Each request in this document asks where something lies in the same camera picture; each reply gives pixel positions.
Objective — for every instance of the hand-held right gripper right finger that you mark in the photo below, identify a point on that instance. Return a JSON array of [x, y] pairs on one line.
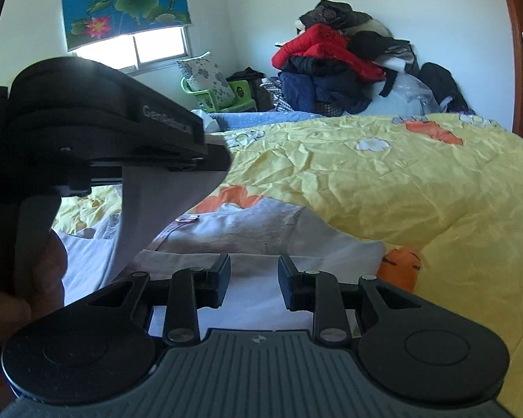
[[287, 285]]

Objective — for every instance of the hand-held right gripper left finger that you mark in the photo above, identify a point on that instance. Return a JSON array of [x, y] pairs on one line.
[[220, 281]]

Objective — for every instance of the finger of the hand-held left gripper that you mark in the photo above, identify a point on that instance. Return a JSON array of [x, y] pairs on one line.
[[215, 159]]

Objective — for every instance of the white printed garment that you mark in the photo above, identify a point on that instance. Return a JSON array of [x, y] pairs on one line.
[[266, 235]]

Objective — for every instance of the pile of clothes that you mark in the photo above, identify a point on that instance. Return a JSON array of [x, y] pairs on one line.
[[327, 65]]

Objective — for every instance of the person's left hand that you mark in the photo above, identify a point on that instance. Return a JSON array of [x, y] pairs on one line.
[[48, 278]]

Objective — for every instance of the blue blanket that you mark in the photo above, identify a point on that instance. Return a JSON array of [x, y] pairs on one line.
[[266, 118]]

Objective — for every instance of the green plastic chair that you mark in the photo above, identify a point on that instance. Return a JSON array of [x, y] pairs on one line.
[[242, 91]]

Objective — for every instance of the floral print cushion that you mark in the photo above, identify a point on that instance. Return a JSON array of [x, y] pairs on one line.
[[205, 78]]

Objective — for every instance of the checked cloth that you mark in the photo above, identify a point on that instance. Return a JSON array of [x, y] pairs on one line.
[[273, 93]]

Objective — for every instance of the window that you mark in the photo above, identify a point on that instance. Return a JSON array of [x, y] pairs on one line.
[[157, 48]]

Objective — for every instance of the black cloth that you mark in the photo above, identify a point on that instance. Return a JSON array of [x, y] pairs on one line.
[[246, 74]]

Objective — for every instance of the lotus print window blind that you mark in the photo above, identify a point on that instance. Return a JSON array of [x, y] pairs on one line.
[[122, 0]]

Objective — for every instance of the yellow printed quilt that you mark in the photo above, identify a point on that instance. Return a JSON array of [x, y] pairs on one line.
[[375, 183]]

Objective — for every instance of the clear plastic bag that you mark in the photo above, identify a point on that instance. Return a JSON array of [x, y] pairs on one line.
[[412, 93]]

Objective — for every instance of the black bag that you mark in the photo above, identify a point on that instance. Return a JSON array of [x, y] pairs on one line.
[[442, 85]]

